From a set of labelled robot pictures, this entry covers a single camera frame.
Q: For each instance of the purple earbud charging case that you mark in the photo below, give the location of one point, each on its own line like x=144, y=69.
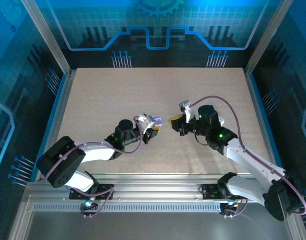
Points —
x=158, y=121

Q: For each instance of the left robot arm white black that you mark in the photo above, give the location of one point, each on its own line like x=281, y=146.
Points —
x=95, y=151

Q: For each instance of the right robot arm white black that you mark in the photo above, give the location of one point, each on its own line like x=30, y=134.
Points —
x=252, y=162

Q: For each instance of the small circuit board with lights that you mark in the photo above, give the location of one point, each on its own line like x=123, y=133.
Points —
x=88, y=203
x=230, y=205

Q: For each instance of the grey metal plate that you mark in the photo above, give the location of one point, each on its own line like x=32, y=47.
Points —
x=155, y=225

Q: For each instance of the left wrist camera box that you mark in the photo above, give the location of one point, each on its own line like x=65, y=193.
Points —
x=145, y=123

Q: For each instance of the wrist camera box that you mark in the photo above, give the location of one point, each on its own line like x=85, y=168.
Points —
x=189, y=112
x=145, y=123

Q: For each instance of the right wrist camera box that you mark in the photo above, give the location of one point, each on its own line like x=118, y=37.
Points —
x=189, y=112

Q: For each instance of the aluminium frame rail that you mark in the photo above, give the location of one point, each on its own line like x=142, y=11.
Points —
x=155, y=185

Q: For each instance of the aluminium side rail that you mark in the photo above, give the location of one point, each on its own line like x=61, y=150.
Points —
x=254, y=95
x=60, y=110

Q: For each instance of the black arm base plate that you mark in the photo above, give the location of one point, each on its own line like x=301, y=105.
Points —
x=105, y=190
x=210, y=191

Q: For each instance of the aluminium frame post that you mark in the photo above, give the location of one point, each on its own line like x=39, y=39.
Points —
x=46, y=37
x=267, y=37

